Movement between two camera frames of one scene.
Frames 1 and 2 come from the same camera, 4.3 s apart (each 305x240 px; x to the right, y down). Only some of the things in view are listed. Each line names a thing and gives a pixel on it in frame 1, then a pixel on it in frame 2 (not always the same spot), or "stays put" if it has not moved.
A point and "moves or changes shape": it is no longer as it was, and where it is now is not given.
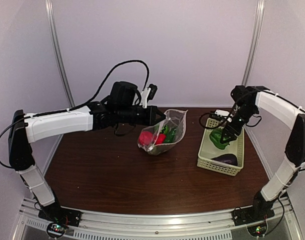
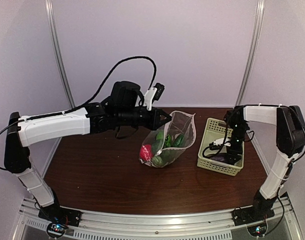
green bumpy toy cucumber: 170,134 → 178,141
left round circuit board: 56,229 stays put
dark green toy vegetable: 216,138 → 160,135
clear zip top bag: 163,136 moves or changes shape
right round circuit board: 257,230 stays put
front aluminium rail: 215,224 stays put
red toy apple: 145,137 → 146,152
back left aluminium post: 59,55 stays put
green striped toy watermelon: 170,133 → 168,141
